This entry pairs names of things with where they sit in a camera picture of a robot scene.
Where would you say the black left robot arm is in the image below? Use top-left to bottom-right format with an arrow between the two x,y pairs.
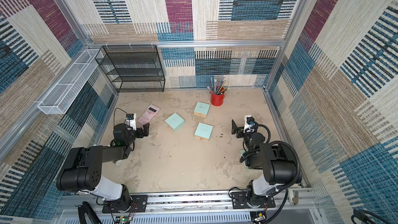
56,123 -> 150,214

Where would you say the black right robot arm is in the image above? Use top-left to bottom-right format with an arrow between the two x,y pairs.
231,115 -> 302,208

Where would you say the middle mint jewelry box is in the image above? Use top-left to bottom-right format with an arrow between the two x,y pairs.
194,123 -> 214,141

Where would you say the left mint jewelry box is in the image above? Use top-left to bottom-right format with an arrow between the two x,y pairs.
165,113 -> 185,131

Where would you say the back mint jewelry box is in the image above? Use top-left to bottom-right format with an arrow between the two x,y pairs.
194,102 -> 210,117

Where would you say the pink calculator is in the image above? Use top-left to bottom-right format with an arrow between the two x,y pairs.
138,104 -> 160,125

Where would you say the red pencil cup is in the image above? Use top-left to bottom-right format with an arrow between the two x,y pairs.
210,92 -> 225,106

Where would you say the pencils bundle in cup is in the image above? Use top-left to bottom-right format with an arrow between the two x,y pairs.
207,77 -> 229,95

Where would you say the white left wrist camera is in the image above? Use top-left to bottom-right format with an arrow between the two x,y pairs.
125,114 -> 137,131

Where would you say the black wire shelf rack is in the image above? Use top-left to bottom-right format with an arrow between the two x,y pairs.
95,45 -> 165,93

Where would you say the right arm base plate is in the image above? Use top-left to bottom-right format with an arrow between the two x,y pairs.
228,190 -> 276,209

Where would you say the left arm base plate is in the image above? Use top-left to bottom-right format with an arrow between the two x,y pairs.
102,195 -> 148,214

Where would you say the white mesh wall basket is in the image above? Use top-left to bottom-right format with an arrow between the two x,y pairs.
38,49 -> 99,115

